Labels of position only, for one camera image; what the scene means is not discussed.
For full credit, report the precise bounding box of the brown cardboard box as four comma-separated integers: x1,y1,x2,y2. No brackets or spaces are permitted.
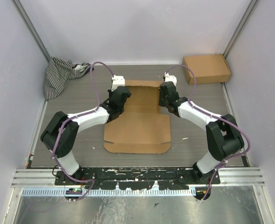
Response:
182,54,231,84
103,80,171,154

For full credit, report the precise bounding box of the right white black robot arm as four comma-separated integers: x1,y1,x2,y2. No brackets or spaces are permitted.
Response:
159,81,244,184

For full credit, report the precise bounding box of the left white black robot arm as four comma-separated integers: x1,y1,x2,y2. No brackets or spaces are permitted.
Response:
40,86,131,185

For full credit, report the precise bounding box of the folded brown cardboard box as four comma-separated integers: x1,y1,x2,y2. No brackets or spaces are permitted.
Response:
182,54,231,84

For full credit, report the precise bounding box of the striped black white cloth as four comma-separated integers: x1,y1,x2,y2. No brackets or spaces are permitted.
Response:
43,57,91,101

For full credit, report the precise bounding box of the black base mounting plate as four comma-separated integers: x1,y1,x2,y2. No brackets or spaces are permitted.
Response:
54,167,221,190

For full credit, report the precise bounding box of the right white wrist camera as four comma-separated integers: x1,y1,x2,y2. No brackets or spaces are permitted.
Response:
163,72,177,86

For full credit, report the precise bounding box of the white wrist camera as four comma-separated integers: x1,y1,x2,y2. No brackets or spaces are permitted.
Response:
163,72,177,86
111,75,125,91

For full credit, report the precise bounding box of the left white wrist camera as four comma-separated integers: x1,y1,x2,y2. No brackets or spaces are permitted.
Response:
111,75,125,91

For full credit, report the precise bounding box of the right aluminium corner post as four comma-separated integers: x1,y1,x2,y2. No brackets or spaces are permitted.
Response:
223,0,260,59

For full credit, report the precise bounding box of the aluminium corner post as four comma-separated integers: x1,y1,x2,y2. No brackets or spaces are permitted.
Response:
223,0,260,59
12,0,51,62

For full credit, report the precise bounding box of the aluminium front frame rail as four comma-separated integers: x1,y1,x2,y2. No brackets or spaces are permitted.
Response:
12,167,265,188

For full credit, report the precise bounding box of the white slotted cable duct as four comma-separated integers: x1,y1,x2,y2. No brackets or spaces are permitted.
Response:
21,187,196,197

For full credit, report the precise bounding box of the left aluminium corner post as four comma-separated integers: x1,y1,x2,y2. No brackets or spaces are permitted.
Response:
12,0,51,62

